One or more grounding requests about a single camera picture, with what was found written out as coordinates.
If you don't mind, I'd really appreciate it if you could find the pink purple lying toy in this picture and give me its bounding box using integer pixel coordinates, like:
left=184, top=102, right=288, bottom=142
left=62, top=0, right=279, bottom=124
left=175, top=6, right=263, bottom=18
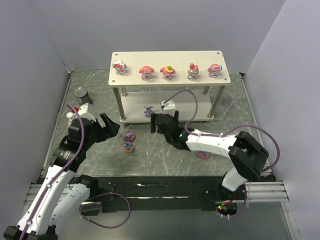
left=197, top=151, right=209, bottom=159

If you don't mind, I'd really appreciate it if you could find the white two-tier shelf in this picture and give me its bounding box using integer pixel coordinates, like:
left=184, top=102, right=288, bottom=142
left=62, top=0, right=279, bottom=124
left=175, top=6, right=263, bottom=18
left=108, top=51, right=231, bottom=124

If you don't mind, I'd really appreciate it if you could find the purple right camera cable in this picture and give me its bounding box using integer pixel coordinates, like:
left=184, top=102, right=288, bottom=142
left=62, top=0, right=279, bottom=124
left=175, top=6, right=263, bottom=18
left=166, top=89, right=280, bottom=218

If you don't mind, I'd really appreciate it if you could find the small electronics board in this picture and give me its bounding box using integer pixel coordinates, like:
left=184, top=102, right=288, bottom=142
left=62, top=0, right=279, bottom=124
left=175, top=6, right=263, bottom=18
left=215, top=201, right=238, bottom=217

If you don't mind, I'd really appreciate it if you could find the orange base purple toy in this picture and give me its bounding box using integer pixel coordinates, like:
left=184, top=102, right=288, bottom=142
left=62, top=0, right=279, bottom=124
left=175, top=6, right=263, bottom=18
left=122, top=141, right=134, bottom=153

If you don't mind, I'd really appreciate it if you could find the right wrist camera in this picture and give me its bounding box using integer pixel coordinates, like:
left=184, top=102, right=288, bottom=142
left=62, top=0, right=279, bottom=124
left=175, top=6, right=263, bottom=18
left=160, top=100, right=177, bottom=117

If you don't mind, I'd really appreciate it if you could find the dark soda can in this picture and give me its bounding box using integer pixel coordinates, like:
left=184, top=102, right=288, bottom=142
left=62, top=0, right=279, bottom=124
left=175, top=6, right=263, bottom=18
left=73, top=86, right=93, bottom=105

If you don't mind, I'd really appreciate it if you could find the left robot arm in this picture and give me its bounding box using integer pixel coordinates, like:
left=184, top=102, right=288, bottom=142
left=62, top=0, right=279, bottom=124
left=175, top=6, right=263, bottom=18
left=3, top=113, right=120, bottom=240

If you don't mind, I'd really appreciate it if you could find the red bunny ear toy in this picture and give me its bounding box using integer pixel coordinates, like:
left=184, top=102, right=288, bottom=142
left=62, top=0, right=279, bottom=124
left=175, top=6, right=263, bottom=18
left=187, top=63, right=199, bottom=81

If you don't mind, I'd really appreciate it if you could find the pink white toy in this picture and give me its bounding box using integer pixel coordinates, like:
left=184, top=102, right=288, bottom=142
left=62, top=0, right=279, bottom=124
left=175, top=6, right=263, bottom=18
left=111, top=60, right=127, bottom=75

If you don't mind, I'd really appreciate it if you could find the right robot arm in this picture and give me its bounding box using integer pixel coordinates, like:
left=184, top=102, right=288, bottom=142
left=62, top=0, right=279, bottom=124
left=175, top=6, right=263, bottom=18
left=151, top=111, right=269, bottom=192

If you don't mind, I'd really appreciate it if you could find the purple spotted toy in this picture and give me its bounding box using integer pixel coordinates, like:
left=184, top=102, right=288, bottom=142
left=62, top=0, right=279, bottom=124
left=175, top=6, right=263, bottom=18
left=120, top=130, right=136, bottom=142

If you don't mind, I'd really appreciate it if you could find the purple loop cable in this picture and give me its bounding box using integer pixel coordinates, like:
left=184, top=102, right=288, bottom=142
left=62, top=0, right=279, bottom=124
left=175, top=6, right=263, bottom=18
left=79, top=192, right=132, bottom=229

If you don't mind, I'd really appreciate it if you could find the pink toy yellow hat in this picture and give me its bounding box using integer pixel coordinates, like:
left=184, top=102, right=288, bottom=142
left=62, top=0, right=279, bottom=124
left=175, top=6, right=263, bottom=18
left=160, top=65, right=176, bottom=81

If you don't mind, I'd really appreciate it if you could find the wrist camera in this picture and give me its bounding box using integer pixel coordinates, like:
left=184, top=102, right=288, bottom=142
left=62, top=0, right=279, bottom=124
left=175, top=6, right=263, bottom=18
left=77, top=103, right=96, bottom=122
left=160, top=100, right=177, bottom=117

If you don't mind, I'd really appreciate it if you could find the black front base bar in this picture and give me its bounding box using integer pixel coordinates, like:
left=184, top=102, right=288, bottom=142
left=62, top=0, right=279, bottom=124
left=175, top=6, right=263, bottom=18
left=67, top=175, right=276, bottom=213

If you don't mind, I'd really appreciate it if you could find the beige pump lotion bottle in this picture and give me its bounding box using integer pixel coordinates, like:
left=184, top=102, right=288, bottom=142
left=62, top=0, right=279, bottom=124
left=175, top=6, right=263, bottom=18
left=66, top=112, right=78, bottom=127

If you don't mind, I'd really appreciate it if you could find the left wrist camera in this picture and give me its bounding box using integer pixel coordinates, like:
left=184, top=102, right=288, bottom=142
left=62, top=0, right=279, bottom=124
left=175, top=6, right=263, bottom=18
left=77, top=103, right=96, bottom=122

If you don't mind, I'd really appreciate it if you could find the pink blue goggles toy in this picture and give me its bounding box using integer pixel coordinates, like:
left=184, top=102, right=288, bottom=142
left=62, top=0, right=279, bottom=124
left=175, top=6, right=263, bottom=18
left=207, top=63, right=223, bottom=78

